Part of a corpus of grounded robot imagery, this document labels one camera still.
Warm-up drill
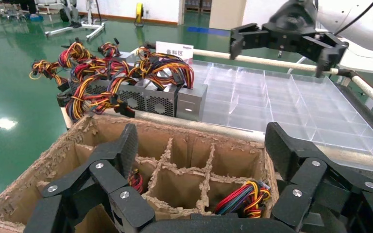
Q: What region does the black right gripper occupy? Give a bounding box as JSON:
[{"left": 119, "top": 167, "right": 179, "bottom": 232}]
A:
[{"left": 229, "top": 0, "right": 350, "bottom": 78}]

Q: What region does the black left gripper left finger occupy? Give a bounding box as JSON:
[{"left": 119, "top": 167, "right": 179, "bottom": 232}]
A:
[{"left": 41, "top": 123, "right": 157, "bottom": 233}]

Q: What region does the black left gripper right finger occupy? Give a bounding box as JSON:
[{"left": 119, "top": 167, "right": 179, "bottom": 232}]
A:
[{"left": 265, "top": 121, "right": 373, "bottom": 233}]

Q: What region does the silver power supply with cables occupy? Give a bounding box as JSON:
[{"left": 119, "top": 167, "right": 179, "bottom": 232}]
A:
[{"left": 135, "top": 46, "right": 208, "bottom": 122}]

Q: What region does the clear plastic divider tray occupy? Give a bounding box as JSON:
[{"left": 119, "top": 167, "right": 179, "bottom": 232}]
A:
[{"left": 186, "top": 59, "right": 373, "bottom": 176}]

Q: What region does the beige pillar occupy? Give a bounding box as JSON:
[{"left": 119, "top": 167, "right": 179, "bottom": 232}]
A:
[{"left": 208, "top": 0, "right": 248, "bottom": 31}]

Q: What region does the brown cardboard divider box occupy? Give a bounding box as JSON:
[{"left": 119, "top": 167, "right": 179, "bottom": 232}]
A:
[{"left": 0, "top": 114, "right": 279, "bottom": 233}]

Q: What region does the white sign with black text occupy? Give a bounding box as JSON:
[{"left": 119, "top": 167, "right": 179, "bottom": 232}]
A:
[{"left": 155, "top": 41, "right": 195, "bottom": 61}]

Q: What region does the blue floor item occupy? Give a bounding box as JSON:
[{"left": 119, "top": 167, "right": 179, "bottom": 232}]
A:
[{"left": 28, "top": 12, "right": 45, "bottom": 23}]

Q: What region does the power supply with red-yellow cables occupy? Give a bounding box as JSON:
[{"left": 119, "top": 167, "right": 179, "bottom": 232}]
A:
[{"left": 128, "top": 168, "right": 144, "bottom": 194}]

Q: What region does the power supply with blue-red cables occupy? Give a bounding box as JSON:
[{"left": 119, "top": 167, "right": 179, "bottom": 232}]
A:
[{"left": 213, "top": 180, "right": 271, "bottom": 219}]

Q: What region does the black rail corner joint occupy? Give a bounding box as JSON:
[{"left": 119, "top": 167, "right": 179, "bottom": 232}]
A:
[{"left": 336, "top": 68, "right": 356, "bottom": 80}]

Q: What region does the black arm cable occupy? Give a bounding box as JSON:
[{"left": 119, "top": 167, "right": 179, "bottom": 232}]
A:
[{"left": 333, "top": 0, "right": 373, "bottom": 36}]

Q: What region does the white wheeled stand frame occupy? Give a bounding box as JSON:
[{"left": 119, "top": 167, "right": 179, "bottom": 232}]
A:
[{"left": 44, "top": 0, "right": 106, "bottom": 42}]

